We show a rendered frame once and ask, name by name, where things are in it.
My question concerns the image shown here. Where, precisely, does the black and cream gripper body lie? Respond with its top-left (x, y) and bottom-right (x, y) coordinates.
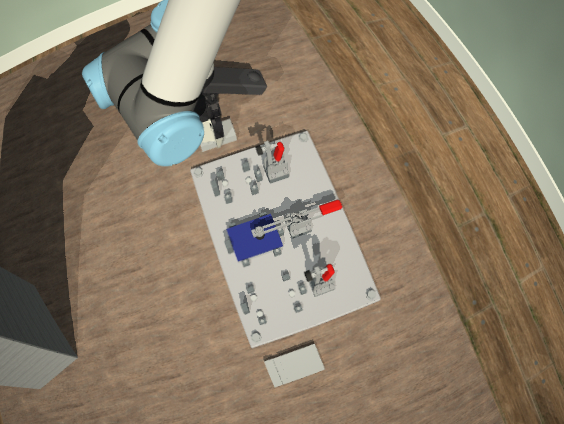
top-left (194, 70), bottom-right (221, 123)

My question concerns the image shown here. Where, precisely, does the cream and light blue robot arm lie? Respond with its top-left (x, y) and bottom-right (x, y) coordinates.
top-left (82, 0), bottom-right (267, 166)

